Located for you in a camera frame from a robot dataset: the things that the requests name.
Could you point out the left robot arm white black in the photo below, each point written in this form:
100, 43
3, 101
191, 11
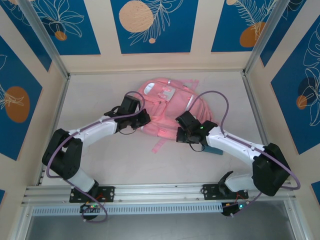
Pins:
100, 130

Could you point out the aluminium frame post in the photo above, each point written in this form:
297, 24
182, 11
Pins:
268, 37
43, 37

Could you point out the pink backpack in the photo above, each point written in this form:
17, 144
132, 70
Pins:
172, 110

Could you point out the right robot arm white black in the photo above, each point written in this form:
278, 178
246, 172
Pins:
237, 147

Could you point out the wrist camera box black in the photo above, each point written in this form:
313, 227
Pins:
187, 120
128, 105

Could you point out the aluminium side rail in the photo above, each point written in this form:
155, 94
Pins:
58, 107
255, 112

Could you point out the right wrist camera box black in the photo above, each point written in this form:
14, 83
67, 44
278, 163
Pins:
187, 120

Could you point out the teal notebook with button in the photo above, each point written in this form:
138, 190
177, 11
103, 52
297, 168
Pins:
212, 150

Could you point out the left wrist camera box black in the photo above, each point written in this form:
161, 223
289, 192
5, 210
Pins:
128, 105

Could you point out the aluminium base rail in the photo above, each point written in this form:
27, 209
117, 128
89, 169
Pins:
160, 191

